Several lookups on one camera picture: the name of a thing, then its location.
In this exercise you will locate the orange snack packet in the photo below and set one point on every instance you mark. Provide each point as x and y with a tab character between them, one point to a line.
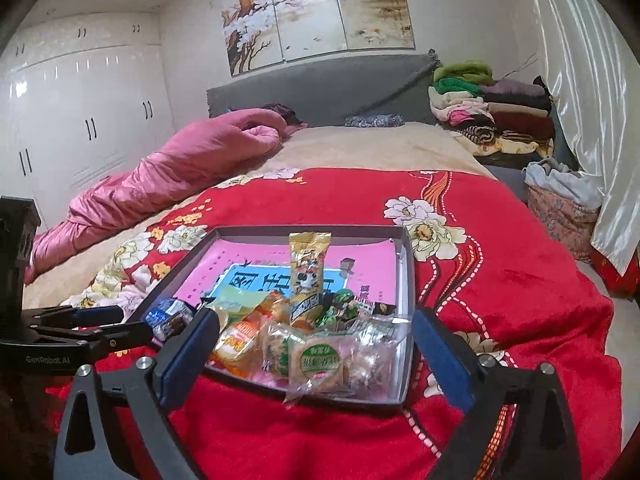
237	349

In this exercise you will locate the clear nut pastry packet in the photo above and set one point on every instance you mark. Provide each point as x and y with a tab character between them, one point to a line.
275	340

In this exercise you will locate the pink blue book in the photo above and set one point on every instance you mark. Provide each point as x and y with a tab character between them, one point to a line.
368	270

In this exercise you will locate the blue cookie packet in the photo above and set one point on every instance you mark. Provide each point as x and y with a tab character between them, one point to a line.
161	310

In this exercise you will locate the dark shallow box tray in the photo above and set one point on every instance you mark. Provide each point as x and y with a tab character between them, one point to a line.
278	235

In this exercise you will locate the floral wall painting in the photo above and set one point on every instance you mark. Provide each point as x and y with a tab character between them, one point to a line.
261	33

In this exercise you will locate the white wardrobe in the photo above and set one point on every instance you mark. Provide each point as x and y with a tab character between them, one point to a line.
82	98

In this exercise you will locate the green foil candy packet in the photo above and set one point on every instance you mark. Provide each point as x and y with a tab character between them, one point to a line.
337	311

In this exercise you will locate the small dark chocolate packet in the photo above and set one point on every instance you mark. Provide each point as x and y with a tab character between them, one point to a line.
381	308

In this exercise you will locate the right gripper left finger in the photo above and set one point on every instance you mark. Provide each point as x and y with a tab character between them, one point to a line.
115	424

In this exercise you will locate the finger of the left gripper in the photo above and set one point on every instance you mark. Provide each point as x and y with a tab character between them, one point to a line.
115	337
95	314

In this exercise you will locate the yellow cartoon snack stick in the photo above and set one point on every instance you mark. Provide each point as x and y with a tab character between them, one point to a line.
308	254

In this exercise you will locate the white satin curtain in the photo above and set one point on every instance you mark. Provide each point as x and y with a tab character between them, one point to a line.
594	78

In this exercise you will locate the beige bed sheet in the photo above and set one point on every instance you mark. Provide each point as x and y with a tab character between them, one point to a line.
413	146

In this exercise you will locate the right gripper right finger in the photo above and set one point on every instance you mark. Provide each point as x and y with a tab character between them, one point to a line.
516	423

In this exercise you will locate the folded clothes stack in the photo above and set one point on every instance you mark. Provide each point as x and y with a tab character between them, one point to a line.
493	118

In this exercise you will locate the dark patterned cloth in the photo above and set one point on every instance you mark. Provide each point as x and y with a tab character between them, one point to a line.
375	121

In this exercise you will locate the round green label pastry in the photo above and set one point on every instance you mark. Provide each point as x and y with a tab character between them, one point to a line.
318	365

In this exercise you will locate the green clear pastry packet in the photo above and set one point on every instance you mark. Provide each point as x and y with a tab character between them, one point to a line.
232	304

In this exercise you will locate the Snickers bar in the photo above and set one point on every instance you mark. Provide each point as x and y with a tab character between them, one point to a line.
175	324

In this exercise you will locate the grey clothes pile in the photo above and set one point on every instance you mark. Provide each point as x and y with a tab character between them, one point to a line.
551	175

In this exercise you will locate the red floral blanket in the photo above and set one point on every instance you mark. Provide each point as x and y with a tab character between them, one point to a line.
483	261

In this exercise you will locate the pink quilt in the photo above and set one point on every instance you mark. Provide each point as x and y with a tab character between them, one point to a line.
193	159

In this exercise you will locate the grey headboard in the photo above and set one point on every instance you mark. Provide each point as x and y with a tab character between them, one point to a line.
326	93

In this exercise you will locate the floral fabric basket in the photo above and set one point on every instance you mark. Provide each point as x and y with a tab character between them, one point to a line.
566	222

